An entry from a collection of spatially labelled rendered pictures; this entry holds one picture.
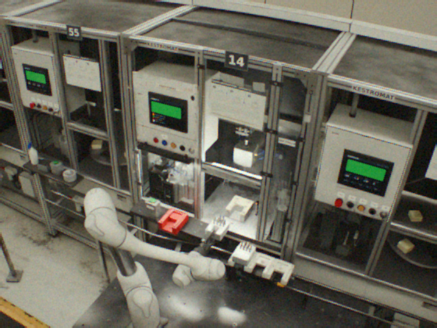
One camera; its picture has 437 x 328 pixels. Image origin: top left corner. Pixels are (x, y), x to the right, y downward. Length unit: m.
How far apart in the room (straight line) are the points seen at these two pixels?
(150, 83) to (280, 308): 1.49
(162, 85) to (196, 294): 1.24
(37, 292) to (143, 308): 1.59
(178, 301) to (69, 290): 1.29
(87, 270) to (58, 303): 0.40
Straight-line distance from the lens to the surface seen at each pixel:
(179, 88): 2.33
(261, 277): 2.56
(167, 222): 2.75
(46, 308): 3.61
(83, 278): 3.73
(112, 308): 2.64
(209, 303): 2.62
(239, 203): 2.81
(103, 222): 1.92
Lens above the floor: 2.77
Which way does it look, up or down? 34 degrees down
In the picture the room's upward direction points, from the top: 2 degrees clockwise
